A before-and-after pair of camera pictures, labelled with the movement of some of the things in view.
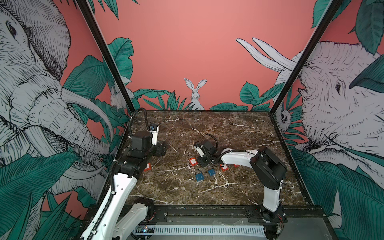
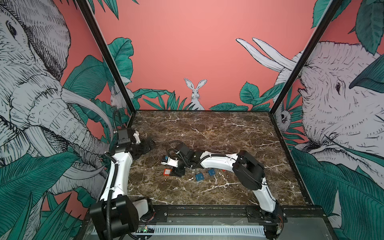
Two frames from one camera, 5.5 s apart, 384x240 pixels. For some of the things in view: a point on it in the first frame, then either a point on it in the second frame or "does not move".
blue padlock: [199, 177] does not move
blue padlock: [211, 172] does not move
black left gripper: [160, 149] -> [145, 147]
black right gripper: [200, 160] -> [177, 172]
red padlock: [148, 167] -> [167, 172]
